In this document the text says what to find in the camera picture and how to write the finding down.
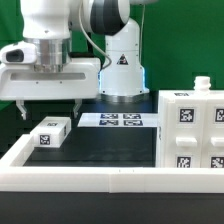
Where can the white U-shaped fence frame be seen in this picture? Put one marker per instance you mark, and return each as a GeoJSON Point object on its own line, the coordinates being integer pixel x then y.
{"type": "Point", "coordinates": [15, 175]}

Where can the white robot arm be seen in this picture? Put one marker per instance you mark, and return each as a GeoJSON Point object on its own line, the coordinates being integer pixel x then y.
{"type": "Point", "coordinates": [74, 50]}

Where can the small white box part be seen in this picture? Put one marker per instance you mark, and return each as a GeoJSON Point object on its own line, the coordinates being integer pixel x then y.
{"type": "Point", "coordinates": [51, 132]}

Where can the white cabinet body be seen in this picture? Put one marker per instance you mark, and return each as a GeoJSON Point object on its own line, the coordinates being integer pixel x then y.
{"type": "Point", "coordinates": [202, 91]}

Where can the white marker tag sheet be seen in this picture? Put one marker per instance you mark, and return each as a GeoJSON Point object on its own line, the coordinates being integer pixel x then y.
{"type": "Point", "coordinates": [118, 120]}

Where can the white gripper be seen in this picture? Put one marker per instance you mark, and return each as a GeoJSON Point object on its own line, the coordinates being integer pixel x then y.
{"type": "Point", "coordinates": [78, 80]}

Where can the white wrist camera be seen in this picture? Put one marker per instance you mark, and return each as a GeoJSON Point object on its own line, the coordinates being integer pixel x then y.
{"type": "Point", "coordinates": [19, 53]}

